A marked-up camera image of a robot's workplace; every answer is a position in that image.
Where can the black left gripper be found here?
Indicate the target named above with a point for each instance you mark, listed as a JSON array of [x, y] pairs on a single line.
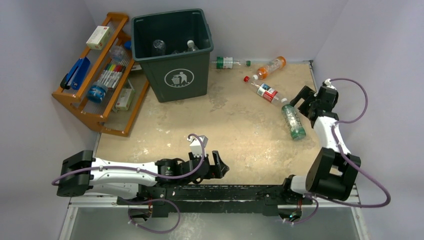
[[214, 172]]

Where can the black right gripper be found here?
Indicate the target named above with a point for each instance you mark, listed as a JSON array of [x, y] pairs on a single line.
[[310, 103]]

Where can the crushed clear unlabelled bottle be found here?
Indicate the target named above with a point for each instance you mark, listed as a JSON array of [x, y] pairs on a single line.
[[158, 48]]

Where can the dark green label bottle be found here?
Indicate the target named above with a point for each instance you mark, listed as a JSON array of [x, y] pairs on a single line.
[[191, 46]]

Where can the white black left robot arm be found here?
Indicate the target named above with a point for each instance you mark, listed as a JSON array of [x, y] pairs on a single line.
[[82, 173]]

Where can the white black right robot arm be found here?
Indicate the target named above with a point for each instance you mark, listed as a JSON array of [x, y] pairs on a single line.
[[330, 175]]

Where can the dark green trash bin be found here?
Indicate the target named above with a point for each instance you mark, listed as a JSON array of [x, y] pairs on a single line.
[[179, 74]]

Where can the red white label bottle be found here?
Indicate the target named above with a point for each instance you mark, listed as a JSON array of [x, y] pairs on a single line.
[[269, 93]]

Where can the orange drink bottle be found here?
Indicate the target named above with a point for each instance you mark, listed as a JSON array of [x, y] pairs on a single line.
[[264, 71]]

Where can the green white label bottle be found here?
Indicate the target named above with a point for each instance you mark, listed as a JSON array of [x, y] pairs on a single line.
[[226, 63]]

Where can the green white staples box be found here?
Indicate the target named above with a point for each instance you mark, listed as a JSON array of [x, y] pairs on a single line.
[[125, 99]]

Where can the orange wooden shelf rack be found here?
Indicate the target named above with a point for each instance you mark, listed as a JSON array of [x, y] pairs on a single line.
[[104, 117]]

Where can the coloured marker set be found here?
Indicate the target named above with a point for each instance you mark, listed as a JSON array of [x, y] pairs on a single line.
[[109, 76]]

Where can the blue tape roll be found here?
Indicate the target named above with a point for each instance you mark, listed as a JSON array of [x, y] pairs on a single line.
[[97, 92]]

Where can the clear plastic cup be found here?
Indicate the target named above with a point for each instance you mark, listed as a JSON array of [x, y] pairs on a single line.
[[117, 53]]

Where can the blue stapler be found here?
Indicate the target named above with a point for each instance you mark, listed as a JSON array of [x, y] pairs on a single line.
[[76, 76]]

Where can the white red small box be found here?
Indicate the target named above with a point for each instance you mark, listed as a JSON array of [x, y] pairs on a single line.
[[99, 38]]

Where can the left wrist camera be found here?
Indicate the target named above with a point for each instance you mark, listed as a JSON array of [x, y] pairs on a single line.
[[195, 146]]

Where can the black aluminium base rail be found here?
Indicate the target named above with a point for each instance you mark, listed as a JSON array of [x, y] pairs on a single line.
[[268, 200]]

